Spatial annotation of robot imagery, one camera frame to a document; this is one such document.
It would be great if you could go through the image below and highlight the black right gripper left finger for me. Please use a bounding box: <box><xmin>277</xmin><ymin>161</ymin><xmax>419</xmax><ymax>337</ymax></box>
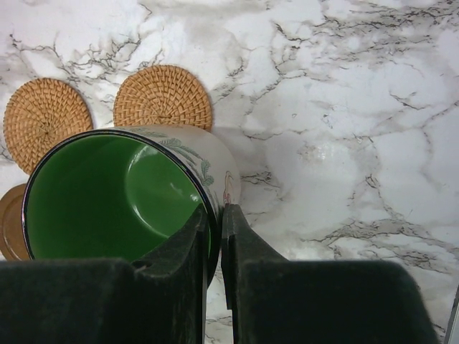
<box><xmin>1</xmin><ymin>207</ymin><xmax>207</xmax><ymax>343</ymax></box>

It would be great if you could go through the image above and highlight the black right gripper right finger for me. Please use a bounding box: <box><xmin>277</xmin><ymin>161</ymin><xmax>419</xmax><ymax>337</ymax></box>
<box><xmin>222</xmin><ymin>204</ymin><xmax>437</xmax><ymax>343</ymax></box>

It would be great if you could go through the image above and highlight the green mug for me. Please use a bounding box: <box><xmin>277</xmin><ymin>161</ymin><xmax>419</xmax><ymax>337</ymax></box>
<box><xmin>22</xmin><ymin>125</ymin><xmax>241</xmax><ymax>277</ymax></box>

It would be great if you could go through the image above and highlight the woven rattan coaster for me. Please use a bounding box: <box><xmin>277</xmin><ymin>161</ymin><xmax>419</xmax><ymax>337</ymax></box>
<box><xmin>3</xmin><ymin>78</ymin><xmax>93</xmax><ymax>174</ymax></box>
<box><xmin>113</xmin><ymin>64</ymin><xmax>213</xmax><ymax>131</ymax></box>

